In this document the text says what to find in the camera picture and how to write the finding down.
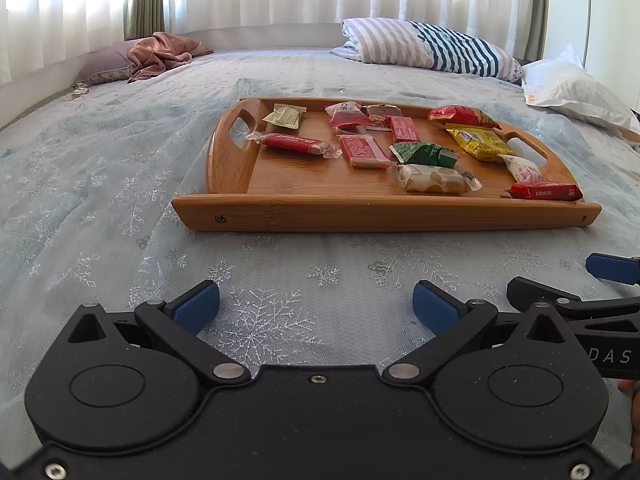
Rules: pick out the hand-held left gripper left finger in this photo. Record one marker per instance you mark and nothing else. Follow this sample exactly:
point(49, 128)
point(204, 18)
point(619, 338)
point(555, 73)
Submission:
point(197, 308)

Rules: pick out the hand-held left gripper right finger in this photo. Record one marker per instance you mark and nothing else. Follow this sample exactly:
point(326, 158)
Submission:
point(435, 308)

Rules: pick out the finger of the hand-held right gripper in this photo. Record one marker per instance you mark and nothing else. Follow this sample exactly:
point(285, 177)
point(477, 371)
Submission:
point(605, 310)
point(612, 267)

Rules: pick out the long red snack packet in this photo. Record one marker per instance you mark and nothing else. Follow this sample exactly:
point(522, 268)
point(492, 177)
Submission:
point(545, 191)

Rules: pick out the beige cookie packet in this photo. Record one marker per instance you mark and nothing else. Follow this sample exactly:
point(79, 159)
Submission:
point(435, 179)

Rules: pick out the wooden tray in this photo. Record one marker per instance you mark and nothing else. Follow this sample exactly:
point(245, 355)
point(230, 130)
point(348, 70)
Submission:
point(300, 180)

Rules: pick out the red candy bar clear ends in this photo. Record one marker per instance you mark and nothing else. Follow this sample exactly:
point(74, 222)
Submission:
point(292, 143)

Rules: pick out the red nut snack packet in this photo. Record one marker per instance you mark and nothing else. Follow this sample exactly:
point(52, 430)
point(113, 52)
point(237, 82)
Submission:
point(462, 116)

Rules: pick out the pale gold snack packet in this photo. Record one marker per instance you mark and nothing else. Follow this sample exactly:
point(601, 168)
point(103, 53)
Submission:
point(284, 116)

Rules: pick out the pink red snack packet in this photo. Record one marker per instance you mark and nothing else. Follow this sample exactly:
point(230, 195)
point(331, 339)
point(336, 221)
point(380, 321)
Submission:
point(347, 114)

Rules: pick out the person's right hand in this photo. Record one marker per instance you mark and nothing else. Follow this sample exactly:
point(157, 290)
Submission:
point(632, 389)

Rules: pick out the white pink candy packet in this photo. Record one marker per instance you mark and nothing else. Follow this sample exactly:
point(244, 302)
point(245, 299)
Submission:
point(522, 167)

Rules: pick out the light blue snowflake cloth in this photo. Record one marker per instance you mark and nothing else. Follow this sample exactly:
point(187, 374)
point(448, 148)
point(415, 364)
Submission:
point(100, 200)

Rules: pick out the green snack packet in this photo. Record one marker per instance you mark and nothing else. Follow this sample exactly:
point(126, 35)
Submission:
point(422, 154)

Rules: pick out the yellow gold snack packet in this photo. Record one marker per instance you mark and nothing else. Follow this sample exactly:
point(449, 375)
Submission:
point(480, 142)

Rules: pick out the flat red wafer packet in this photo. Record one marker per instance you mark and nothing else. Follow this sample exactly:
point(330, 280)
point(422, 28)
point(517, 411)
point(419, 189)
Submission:
point(364, 151)

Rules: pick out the small red bar packet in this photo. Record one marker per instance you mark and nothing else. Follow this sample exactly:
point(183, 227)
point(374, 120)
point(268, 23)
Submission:
point(404, 129)

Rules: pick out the white pillow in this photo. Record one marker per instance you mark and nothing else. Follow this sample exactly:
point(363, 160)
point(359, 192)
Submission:
point(570, 87)

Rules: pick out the brown red snack packet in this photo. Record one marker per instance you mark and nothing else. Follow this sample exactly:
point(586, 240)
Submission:
point(382, 115)

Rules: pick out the grey patterned bed sheet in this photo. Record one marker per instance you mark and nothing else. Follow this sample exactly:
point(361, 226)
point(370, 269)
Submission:
point(280, 70)

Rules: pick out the pink cloth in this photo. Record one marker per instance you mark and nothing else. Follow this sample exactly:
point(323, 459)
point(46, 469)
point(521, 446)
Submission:
point(160, 55)

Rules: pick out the thin grey pole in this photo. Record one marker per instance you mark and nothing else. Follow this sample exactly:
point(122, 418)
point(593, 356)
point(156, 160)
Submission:
point(588, 10)

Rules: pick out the purple pillow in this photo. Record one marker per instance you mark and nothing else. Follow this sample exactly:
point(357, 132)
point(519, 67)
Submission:
point(105, 65)

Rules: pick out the striped pillow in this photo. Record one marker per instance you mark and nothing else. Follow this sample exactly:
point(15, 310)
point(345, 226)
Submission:
point(435, 47)

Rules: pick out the green curtain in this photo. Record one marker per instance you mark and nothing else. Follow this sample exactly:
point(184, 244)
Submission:
point(146, 0)
point(537, 10)

